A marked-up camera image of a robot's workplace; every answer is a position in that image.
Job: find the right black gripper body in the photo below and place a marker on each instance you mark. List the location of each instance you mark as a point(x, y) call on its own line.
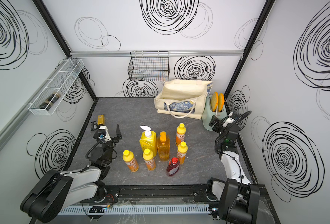
point(218, 128)

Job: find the red liquid bottle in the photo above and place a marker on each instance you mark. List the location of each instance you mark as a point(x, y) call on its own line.
point(173, 166)

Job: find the cream canvas shopping bag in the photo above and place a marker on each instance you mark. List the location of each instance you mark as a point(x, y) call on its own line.
point(183, 98)

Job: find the orange toast slice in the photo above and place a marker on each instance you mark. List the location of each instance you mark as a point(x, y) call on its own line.
point(221, 102)

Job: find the amber dish soap bottle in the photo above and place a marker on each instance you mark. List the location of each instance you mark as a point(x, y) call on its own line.
point(163, 146)

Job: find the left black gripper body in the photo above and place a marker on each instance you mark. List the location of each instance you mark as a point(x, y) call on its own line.
point(115, 140)

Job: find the dark bottle in shelf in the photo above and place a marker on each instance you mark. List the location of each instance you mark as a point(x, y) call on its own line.
point(50, 101)

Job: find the yellow toast slice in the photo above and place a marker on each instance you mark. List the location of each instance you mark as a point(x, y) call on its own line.
point(214, 101)

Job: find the white wire wall shelf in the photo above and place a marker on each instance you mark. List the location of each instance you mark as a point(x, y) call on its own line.
point(60, 82)

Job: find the yellow pump soap bottle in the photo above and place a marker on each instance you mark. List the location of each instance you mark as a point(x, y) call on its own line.
point(148, 140)

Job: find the grey slotted cable duct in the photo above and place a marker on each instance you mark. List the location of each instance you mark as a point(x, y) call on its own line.
point(93, 210)

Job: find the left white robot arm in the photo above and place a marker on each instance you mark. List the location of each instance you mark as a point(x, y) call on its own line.
point(57, 190)

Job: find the black wire wall basket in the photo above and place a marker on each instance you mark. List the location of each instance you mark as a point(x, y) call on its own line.
point(149, 65)

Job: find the orange bottle yellow cap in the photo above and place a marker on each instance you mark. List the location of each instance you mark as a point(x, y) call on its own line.
point(130, 160)
point(149, 159)
point(182, 151)
point(180, 134)

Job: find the yellow black small device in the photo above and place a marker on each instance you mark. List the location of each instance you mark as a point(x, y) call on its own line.
point(98, 123)

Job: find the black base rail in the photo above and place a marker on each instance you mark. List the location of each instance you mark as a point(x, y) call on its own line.
point(196, 193)

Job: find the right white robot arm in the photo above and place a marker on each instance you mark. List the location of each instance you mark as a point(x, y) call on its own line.
point(238, 199)

